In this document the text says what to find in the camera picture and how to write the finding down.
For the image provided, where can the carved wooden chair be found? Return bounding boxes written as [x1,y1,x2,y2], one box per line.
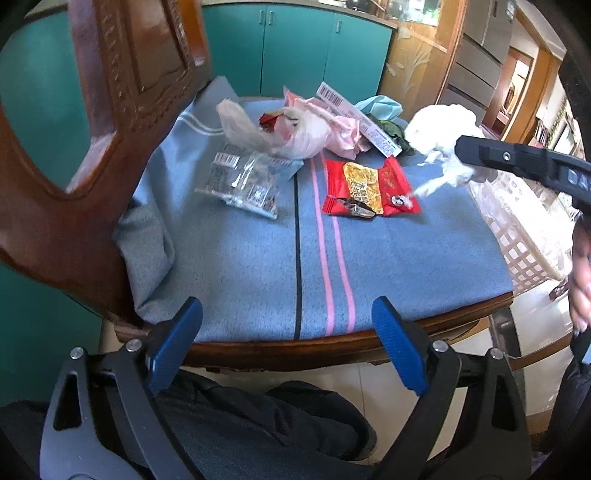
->
[0,0,575,402]

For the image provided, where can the person's black trousers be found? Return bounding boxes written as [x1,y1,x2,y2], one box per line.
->
[0,369,380,480]

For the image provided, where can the long white paper package strip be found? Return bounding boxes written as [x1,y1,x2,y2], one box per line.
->
[316,82,402,158]

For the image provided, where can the red snack wrapper gold print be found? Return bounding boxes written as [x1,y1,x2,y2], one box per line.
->
[322,156,422,221]

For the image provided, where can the green vegetable leaf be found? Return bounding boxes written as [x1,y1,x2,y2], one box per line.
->
[379,119,413,156]

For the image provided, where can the pink plastic bag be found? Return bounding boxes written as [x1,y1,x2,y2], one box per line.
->
[284,90,371,156]

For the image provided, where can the grey refrigerator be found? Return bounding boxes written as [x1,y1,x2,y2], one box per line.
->
[448,0,516,110]

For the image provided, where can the clear plastic bin liner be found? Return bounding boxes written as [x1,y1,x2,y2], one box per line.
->
[466,178,561,241]

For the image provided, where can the teal lower kitchen cabinets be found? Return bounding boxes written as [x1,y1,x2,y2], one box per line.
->
[0,0,399,407]

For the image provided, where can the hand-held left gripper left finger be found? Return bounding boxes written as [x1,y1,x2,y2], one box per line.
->
[41,296,204,480]

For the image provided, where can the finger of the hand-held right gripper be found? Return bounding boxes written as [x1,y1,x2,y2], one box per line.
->
[455,135,561,183]

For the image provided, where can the white tissue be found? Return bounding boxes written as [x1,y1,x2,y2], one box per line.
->
[404,105,496,197]

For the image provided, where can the blue face mask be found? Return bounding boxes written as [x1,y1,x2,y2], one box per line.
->
[353,95,403,121]

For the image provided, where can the person's right hand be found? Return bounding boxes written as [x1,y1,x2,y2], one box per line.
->
[570,217,591,333]

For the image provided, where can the blue striped seat cloth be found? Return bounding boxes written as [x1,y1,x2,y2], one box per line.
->
[113,76,515,342]

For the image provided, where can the glass sliding door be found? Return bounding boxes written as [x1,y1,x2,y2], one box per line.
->
[379,0,468,124]

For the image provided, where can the clear plastic wrapper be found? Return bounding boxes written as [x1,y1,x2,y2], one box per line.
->
[194,143,302,220]

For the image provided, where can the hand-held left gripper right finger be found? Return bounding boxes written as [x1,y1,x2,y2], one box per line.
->
[369,296,533,480]

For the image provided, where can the white plastic bag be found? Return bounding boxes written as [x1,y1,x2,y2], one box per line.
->
[216,98,332,160]

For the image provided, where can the white plastic lattice basket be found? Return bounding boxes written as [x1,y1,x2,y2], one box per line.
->
[466,175,571,298]

